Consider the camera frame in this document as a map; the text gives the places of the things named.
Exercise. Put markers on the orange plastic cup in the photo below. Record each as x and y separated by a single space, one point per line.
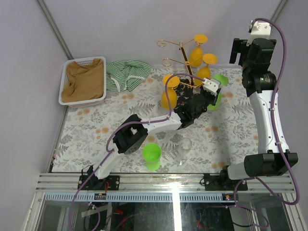
169 96

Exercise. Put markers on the aluminium rail frame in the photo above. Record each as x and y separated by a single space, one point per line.
147 182

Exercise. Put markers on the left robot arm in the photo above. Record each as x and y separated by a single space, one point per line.
129 137

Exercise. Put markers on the green wine glass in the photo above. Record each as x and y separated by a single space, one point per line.
223 82

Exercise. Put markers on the orange wine glass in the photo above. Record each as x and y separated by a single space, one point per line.
195 59
208 59

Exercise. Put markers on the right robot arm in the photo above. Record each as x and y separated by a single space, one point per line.
273 157

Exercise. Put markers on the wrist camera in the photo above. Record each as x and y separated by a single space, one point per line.
209 84
258 30

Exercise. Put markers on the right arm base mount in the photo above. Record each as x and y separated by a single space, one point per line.
218 182

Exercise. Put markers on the clear glass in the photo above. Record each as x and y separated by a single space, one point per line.
184 148

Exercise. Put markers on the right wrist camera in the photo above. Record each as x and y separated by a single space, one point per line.
258 30

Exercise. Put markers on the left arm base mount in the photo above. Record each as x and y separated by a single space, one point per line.
110 183

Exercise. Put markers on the floral tablecloth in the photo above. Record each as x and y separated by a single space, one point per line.
221 137

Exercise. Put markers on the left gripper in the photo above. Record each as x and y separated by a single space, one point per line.
211 96

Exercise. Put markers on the green plastic cup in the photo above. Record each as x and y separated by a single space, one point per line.
151 154

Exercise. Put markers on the brown cloth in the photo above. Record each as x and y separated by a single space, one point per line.
85 82

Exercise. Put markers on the green striped cloth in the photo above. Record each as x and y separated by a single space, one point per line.
126 75

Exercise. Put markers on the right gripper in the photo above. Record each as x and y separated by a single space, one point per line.
239 46

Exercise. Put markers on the white plastic basket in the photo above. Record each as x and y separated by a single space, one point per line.
64 80

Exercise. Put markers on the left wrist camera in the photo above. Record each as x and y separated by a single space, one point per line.
209 84

